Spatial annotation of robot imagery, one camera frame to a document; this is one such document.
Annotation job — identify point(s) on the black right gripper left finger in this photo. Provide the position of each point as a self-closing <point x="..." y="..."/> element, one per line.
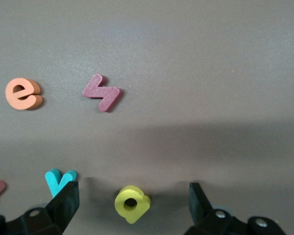
<point x="63" y="208"/>

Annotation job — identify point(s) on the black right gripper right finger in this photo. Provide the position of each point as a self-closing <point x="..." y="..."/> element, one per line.
<point x="198" y="208"/>

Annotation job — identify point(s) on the teal letter y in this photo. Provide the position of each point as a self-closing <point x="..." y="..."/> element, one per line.
<point x="54" y="182"/>

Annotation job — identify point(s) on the yellow letter d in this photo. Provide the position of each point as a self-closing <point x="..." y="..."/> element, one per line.
<point x="121" y="208"/>

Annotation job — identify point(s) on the orange letter e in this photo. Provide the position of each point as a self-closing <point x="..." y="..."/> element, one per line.
<point x="14" y="100"/>

